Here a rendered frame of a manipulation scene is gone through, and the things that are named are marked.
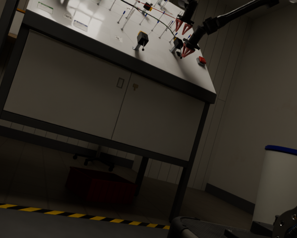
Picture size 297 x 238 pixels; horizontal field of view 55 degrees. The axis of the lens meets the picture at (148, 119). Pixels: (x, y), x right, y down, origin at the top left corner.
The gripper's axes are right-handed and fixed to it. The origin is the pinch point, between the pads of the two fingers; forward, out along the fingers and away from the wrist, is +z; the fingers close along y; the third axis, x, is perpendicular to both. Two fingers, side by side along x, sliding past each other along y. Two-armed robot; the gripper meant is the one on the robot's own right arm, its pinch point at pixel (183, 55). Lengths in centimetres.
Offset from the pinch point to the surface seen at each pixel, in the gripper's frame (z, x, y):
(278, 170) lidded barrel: 38, 46, -100
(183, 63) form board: 6.5, -3.8, -6.4
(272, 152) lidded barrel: 34, 31, -102
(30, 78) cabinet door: 31, 19, 81
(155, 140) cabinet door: 42, 34, 7
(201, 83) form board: 8.7, 9.6, -16.7
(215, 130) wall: 120, -99, -192
